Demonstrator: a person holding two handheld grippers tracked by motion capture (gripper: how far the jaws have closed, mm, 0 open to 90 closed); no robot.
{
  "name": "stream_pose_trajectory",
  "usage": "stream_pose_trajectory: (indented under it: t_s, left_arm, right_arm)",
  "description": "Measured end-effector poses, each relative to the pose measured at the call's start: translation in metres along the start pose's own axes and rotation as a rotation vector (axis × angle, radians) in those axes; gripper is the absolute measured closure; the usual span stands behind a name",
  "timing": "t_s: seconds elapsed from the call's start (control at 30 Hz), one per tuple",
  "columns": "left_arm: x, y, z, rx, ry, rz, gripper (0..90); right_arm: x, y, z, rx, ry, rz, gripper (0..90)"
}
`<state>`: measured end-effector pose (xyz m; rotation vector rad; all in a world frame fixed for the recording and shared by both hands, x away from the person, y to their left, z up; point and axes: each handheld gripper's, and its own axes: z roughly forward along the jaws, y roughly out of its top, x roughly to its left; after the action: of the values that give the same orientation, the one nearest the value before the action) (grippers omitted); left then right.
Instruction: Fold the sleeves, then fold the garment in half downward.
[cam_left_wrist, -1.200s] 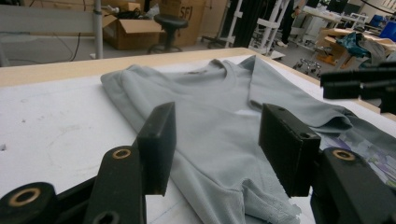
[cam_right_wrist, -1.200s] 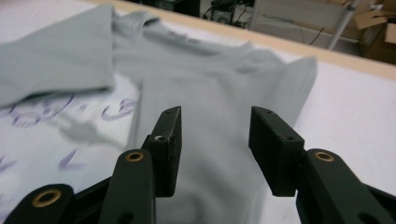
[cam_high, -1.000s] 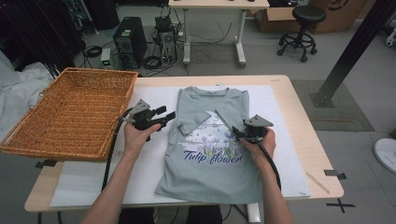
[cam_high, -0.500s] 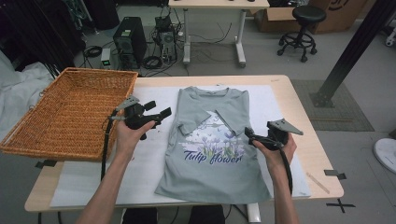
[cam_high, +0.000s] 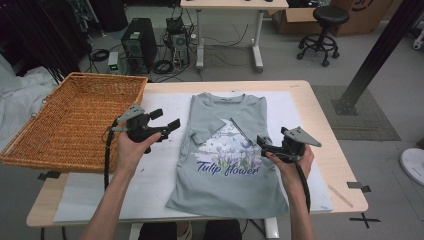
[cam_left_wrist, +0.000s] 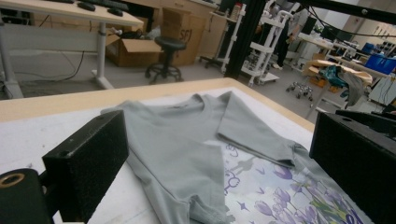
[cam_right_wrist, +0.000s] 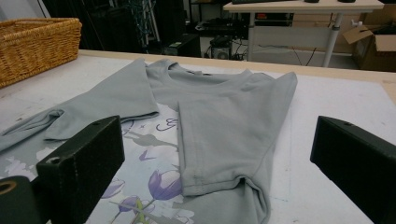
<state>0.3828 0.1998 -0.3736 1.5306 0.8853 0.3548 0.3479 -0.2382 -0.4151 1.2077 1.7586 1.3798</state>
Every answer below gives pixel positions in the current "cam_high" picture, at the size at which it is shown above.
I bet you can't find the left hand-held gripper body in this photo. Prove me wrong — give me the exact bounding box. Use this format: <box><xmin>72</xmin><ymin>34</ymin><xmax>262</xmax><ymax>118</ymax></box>
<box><xmin>110</xmin><ymin>103</ymin><xmax>168</xmax><ymax>144</ymax></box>

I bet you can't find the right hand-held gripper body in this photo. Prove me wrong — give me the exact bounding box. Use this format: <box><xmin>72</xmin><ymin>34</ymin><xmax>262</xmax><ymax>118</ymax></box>
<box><xmin>280</xmin><ymin>125</ymin><xmax>323</xmax><ymax>164</ymax></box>

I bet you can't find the grey printed t-shirt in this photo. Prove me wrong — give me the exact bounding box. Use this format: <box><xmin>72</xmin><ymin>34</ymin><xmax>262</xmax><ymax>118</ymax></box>
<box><xmin>165</xmin><ymin>92</ymin><xmax>291</xmax><ymax>220</ymax></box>

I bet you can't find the woven wicker basket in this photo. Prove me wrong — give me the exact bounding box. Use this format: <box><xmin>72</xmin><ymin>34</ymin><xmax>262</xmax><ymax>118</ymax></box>
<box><xmin>0</xmin><ymin>71</ymin><xmax>150</xmax><ymax>174</ymax></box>

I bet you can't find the person's right hand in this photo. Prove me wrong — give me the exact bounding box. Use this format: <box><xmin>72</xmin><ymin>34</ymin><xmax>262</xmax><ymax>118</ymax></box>
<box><xmin>266</xmin><ymin>146</ymin><xmax>315</xmax><ymax>183</ymax></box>

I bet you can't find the person's left hand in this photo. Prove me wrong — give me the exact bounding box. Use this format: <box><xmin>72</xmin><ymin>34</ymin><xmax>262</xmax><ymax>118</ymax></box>
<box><xmin>114</xmin><ymin>131</ymin><xmax>162</xmax><ymax>175</ymax></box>

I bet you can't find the white table board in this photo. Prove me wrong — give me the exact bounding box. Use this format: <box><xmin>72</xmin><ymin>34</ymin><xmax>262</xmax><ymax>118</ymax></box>
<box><xmin>53</xmin><ymin>90</ymin><xmax>335</xmax><ymax>224</ymax></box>

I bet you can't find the small white box device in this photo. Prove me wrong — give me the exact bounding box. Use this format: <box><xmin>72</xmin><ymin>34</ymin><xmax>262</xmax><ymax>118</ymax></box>
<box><xmin>107</xmin><ymin>51</ymin><xmax>121</xmax><ymax>75</ymax></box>

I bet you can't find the black computer tower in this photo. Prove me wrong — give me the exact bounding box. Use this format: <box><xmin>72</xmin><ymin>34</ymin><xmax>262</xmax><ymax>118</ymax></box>
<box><xmin>120</xmin><ymin>17</ymin><xmax>159</xmax><ymax>75</ymax></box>

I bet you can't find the grey floor mat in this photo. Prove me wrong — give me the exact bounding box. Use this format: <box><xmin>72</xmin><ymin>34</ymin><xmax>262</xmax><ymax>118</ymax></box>
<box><xmin>311</xmin><ymin>84</ymin><xmax>402</xmax><ymax>142</ymax></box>

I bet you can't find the small open computer case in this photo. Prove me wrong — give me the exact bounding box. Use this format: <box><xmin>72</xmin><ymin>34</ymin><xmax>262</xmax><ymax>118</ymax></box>
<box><xmin>165</xmin><ymin>15</ymin><xmax>191</xmax><ymax>70</ymax></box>

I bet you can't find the black tape strip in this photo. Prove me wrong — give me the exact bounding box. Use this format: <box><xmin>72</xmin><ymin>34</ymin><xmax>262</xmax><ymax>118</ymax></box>
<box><xmin>346</xmin><ymin>180</ymin><xmax>372</xmax><ymax>194</ymax></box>

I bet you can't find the person's right leg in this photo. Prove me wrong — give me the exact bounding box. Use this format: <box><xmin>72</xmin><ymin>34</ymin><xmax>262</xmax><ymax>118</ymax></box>
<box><xmin>202</xmin><ymin>219</ymin><xmax>243</xmax><ymax>240</ymax></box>

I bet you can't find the person's leg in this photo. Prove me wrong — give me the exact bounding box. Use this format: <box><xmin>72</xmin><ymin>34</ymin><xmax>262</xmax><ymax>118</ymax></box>
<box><xmin>202</xmin><ymin>219</ymin><xmax>243</xmax><ymax>240</ymax></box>
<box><xmin>137</xmin><ymin>221</ymin><xmax>178</xmax><ymax>240</ymax></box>

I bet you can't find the black tape cross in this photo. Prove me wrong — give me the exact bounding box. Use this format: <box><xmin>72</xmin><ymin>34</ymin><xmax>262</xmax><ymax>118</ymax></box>
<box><xmin>348</xmin><ymin>212</ymin><xmax>382</xmax><ymax>230</ymax></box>

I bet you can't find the black tape patch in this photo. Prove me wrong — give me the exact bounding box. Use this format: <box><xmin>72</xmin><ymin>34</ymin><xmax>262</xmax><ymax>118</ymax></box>
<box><xmin>36</xmin><ymin>170</ymin><xmax>62</xmax><ymax>182</ymax></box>

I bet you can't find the person's left leg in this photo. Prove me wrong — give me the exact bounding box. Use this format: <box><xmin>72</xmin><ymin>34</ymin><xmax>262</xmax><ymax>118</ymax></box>
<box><xmin>137</xmin><ymin>221</ymin><xmax>178</xmax><ymax>240</ymax></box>

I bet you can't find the white round base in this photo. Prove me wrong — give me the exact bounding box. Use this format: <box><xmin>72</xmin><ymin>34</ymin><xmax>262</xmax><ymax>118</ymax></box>
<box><xmin>399</xmin><ymin>147</ymin><xmax>424</xmax><ymax>188</ymax></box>

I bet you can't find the open cardboard box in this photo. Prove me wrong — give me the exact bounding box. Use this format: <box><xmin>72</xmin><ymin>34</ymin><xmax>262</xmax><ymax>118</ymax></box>
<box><xmin>271</xmin><ymin>0</ymin><xmax>323</xmax><ymax>36</ymax></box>

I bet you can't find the white cloth pile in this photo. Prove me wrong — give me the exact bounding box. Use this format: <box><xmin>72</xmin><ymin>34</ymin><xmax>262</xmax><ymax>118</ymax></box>
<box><xmin>0</xmin><ymin>54</ymin><xmax>60</xmax><ymax>152</ymax></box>

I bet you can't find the white-legged wooden desk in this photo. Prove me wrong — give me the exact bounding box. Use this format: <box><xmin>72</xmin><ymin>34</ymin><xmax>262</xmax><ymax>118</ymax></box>
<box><xmin>179</xmin><ymin>0</ymin><xmax>290</xmax><ymax>74</ymax></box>

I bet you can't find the black round stool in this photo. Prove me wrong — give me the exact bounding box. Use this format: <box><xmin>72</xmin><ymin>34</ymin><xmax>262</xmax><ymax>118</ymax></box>
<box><xmin>296</xmin><ymin>5</ymin><xmax>351</xmax><ymax>68</ymax></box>

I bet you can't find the large cardboard box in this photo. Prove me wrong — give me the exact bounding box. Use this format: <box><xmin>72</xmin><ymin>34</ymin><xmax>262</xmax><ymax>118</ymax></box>
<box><xmin>329</xmin><ymin>0</ymin><xmax>395</xmax><ymax>38</ymax></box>

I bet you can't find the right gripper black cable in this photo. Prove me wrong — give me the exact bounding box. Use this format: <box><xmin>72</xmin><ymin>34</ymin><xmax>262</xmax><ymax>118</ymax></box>
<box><xmin>292</xmin><ymin>159</ymin><xmax>312</xmax><ymax>215</ymax></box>

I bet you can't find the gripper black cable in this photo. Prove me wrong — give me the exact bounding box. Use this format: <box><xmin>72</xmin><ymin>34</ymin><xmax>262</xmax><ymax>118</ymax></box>
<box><xmin>103</xmin><ymin>123</ymin><xmax>122</xmax><ymax>192</ymax></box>
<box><xmin>292</xmin><ymin>159</ymin><xmax>312</xmax><ymax>215</ymax></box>

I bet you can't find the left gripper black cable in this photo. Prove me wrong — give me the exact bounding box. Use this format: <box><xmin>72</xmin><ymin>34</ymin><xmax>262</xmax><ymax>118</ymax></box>
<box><xmin>103</xmin><ymin>123</ymin><xmax>122</xmax><ymax>192</ymax></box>

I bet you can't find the coiled black cable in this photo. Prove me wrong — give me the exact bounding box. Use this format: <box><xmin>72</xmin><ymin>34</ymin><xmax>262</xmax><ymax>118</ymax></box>
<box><xmin>151</xmin><ymin>58</ymin><xmax>175</xmax><ymax>75</ymax></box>
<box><xmin>87</xmin><ymin>48</ymin><xmax>111</xmax><ymax>63</ymax></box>

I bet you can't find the black metal post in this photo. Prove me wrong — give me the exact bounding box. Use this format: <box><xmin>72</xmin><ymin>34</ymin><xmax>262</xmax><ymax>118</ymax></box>
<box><xmin>331</xmin><ymin>0</ymin><xmax>424</xmax><ymax>117</ymax></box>

